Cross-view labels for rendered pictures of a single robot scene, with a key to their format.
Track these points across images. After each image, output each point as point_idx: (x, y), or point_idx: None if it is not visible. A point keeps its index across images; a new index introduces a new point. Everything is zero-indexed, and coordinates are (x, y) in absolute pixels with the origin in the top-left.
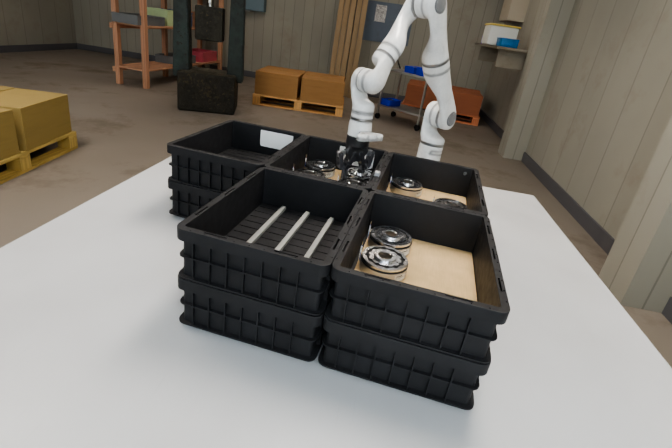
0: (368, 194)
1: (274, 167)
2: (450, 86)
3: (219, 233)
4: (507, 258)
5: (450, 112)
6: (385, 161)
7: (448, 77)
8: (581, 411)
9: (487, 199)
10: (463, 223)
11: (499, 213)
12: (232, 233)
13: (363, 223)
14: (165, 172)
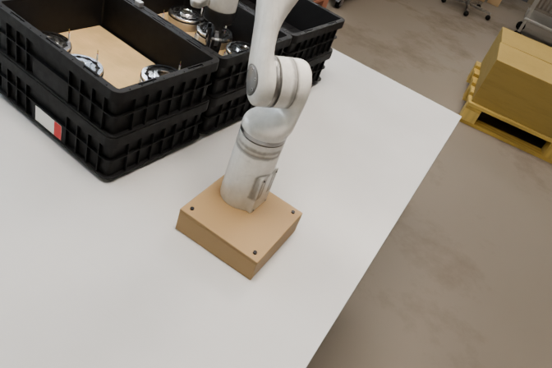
0: None
1: None
2: (262, 3)
3: None
4: (0, 176)
5: (250, 61)
6: (181, 34)
7: None
8: None
9: (196, 344)
10: None
11: (124, 304)
12: None
13: None
14: (331, 56)
